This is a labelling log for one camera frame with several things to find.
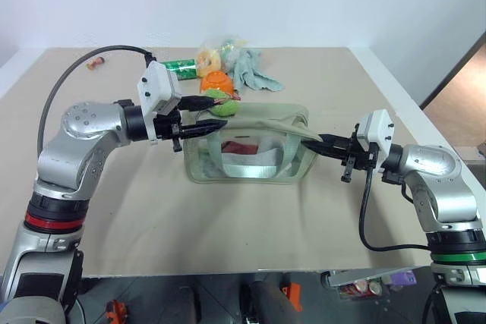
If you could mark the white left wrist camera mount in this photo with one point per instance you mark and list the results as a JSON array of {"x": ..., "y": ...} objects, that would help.
[{"x": 157, "y": 85}]

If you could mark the red cloth inside pouch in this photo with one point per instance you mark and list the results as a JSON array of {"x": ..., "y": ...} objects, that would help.
[{"x": 239, "y": 146}]

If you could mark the green transparent zip pouch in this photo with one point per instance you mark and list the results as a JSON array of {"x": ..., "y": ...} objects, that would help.
[{"x": 266, "y": 119}]

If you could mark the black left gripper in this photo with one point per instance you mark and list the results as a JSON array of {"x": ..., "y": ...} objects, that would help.
[{"x": 167, "y": 126}]

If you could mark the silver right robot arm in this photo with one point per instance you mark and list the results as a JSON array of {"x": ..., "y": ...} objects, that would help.
[{"x": 429, "y": 164}]

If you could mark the small red brown object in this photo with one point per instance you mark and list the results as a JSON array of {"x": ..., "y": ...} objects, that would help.
[{"x": 95, "y": 63}]

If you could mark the green shiny snack packet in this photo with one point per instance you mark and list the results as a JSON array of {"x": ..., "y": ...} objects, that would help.
[{"x": 180, "y": 67}]

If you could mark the grey tray with cans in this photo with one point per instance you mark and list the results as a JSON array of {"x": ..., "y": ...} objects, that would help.
[{"x": 364, "y": 282}]

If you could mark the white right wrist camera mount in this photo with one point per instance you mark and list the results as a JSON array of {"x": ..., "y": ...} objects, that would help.
[{"x": 376, "y": 126}]

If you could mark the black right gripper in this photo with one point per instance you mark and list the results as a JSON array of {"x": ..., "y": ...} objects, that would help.
[{"x": 358, "y": 153}]

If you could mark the clear plastic bag of toys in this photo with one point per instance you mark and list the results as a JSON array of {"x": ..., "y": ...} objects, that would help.
[{"x": 224, "y": 51}]

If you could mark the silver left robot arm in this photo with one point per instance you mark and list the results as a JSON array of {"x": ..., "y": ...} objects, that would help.
[{"x": 87, "y": 119}]

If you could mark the purple box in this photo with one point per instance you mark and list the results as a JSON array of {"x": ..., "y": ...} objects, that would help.
[{"x": 403, "y": 278}]

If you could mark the teal crumpled cloth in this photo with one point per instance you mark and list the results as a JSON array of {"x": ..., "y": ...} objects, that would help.
[{"x": 250, "y": 73}]

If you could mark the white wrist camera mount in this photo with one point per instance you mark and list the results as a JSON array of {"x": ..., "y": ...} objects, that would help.
[
  {"x": 376, "y": 126},
  {"x": 157, "y": 85}
]

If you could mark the orange black clamp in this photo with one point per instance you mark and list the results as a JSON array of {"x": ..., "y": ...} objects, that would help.
[
  {"x": 117, "y": 312},
  {"x": 293, "y": 295}
]

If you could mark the orange plastic bowl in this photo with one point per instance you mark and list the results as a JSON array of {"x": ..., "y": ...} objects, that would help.
[{"x": 216, "y": 81}]

